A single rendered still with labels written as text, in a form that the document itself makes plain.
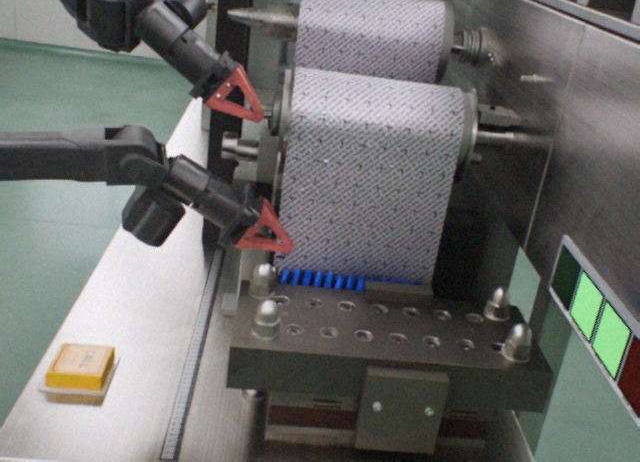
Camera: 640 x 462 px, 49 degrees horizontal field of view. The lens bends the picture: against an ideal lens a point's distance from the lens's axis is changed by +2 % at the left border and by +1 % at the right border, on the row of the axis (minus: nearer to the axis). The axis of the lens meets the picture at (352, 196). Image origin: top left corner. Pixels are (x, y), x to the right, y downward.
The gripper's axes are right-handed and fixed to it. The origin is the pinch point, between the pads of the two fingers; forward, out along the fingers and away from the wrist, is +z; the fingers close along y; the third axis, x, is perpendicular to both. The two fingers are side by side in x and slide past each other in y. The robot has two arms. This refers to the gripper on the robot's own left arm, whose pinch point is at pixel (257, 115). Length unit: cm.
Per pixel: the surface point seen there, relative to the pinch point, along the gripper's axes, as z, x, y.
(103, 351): 5.1, -36.0, 13.1
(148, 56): -53, -126, -557
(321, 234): 17.4, -5.6, 6.9
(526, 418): 76, -11, -9
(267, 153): 4.8, -3.3, 0.2
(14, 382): 11, -134, -103
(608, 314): 33, 16, 42
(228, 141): -0.5, -5.9, -0.6
